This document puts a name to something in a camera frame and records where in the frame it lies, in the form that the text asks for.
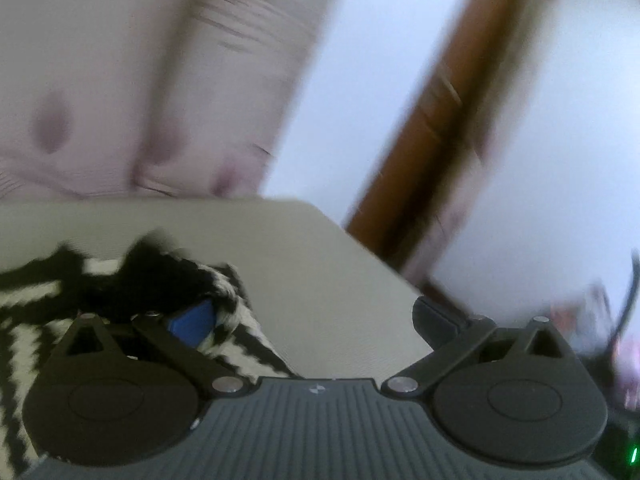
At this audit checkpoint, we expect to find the black and white zigzag knit garment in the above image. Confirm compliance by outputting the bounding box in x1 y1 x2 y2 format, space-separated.
0 229 307 477

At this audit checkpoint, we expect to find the brown wooden door frame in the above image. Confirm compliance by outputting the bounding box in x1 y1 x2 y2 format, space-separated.
344 0 557 313

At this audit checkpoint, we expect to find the white curtain with pink print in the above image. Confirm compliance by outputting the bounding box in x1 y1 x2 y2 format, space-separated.
0 0 353 202

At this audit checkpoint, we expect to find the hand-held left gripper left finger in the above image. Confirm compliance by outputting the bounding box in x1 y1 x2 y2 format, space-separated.
52 299 247 397

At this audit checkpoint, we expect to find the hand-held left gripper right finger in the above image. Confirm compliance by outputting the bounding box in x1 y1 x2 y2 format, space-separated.
382 297 576 395

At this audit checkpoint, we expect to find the black cable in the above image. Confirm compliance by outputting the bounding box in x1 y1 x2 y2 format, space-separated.
604 252 640 361

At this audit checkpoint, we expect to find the beige mat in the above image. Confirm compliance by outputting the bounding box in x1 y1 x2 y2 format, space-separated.
0 195 437 382

